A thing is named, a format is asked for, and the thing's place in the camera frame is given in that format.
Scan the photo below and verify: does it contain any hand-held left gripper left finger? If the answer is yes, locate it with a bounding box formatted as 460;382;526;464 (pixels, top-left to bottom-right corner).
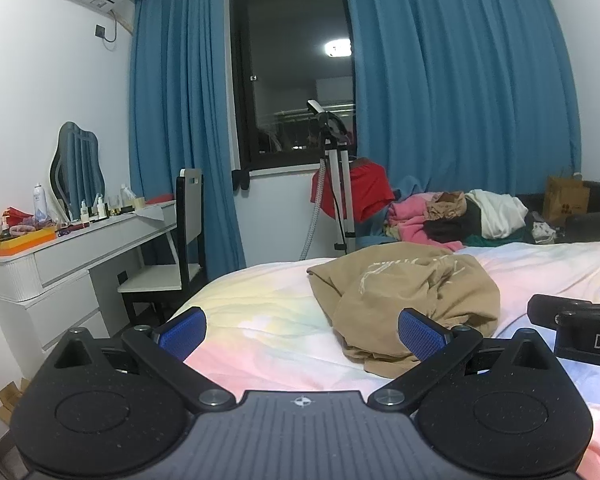
45;306;237;415

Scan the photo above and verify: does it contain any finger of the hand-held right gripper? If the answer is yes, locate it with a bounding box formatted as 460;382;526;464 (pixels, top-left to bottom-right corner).
527;294;600;328

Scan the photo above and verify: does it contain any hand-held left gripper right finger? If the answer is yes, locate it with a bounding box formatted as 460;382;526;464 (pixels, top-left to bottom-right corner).
367;307;563;415

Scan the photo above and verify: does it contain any tan hoodie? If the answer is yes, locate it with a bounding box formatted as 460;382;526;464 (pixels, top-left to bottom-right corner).
307;241;502;378

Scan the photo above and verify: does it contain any black sofa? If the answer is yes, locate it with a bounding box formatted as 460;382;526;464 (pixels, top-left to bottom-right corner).
515;180;600;245

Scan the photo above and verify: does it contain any white patterned cloth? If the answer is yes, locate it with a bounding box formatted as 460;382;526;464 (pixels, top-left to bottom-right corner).
530;220;558;245

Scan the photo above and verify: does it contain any pastel tie-dye duvet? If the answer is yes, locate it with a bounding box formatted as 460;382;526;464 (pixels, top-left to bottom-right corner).
165;236;600;480

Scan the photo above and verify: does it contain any green garment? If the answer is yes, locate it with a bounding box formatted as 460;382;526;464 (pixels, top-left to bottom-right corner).
460;230;528;248

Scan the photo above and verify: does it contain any brown paper bag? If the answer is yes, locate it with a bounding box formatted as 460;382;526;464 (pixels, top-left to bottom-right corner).
543;172;591;226

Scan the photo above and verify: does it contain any black garment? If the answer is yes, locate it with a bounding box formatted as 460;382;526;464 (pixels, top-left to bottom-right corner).
425;220;483;243

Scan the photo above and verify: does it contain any white garment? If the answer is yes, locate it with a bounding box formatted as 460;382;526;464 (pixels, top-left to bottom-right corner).
467;189;529;240

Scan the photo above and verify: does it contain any black and white chair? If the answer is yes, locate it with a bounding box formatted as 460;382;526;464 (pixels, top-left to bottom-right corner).
117;167;207;326

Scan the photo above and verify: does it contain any pink garment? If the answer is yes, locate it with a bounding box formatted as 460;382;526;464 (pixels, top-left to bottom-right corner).
386;192;465;251

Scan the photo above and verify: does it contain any white vanity table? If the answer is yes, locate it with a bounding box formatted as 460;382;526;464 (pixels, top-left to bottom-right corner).
0;200;178;353

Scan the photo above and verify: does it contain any beige garment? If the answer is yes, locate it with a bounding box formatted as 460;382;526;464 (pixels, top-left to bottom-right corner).
424;191;468;222

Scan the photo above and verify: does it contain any blue garment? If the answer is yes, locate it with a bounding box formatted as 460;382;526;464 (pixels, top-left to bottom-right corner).
355;175;433;241

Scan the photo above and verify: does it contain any row of cosmetic bottles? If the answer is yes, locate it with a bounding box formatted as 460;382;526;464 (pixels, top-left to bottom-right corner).
77;183;148;223

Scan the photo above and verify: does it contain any red garment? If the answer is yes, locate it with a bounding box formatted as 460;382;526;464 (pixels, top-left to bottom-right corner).
310;157;396;223

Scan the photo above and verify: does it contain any orange tray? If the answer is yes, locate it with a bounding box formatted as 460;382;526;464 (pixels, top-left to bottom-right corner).
0;227;58;258

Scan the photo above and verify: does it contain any cardboard box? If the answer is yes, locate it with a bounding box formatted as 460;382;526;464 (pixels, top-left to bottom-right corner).
0;377;31;428

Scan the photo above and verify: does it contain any white spray can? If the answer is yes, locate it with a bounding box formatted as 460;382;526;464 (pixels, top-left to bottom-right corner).
33;182;49;221

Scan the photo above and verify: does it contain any wavy vanity mirror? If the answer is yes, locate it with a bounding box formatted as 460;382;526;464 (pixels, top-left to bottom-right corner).
49;121;106;222

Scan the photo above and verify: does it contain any red pouch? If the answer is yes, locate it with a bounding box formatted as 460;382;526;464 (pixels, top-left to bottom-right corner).
2;206;37;228

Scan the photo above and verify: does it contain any blue curtain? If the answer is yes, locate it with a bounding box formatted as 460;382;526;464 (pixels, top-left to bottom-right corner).
337;0;583;211
128;0;247;268

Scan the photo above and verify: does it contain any dark framed window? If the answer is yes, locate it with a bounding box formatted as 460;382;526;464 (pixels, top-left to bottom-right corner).
228;0;358;171

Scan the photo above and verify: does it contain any grey steamer hose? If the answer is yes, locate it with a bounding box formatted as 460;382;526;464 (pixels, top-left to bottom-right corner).
300;157;328;261

